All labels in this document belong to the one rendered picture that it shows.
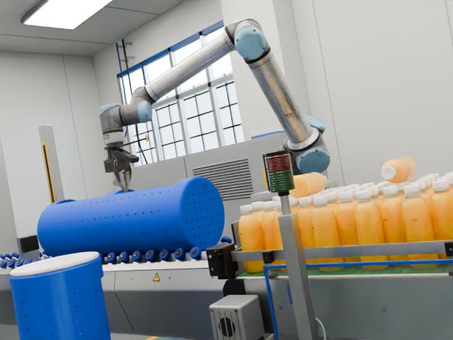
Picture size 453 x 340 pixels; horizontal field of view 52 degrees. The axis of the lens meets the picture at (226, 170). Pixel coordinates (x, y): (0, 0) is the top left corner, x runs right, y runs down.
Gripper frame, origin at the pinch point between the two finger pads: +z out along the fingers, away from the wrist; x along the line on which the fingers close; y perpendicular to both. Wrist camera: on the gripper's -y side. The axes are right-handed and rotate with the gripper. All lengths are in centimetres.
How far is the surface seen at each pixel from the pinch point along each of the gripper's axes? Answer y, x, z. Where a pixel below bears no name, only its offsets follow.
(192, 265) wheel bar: -39, 12, 31
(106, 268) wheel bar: 7.0, 11.6, 31.0
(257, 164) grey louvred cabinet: 25, -157, -2
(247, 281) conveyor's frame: -69, 23, 34
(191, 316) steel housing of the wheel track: -33, 11, 50
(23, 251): 77, 4, 23
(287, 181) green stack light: -96, 38, 5
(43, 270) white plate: -21, 58, 20
